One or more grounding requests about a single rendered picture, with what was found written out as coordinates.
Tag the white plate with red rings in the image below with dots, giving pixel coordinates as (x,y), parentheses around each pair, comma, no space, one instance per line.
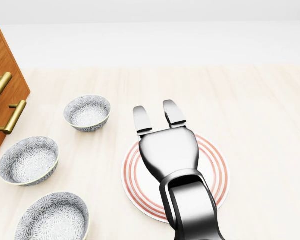
(137,186)

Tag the small grey patterned bowl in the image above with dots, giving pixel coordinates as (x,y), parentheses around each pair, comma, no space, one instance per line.
(87,113)

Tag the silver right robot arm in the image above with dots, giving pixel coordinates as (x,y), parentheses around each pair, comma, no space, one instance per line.
(190,207)

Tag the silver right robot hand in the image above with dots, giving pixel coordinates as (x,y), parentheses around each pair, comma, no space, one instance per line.
(168,147)

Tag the wooden cabinet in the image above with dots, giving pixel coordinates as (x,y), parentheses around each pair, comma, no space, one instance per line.
(5,62)

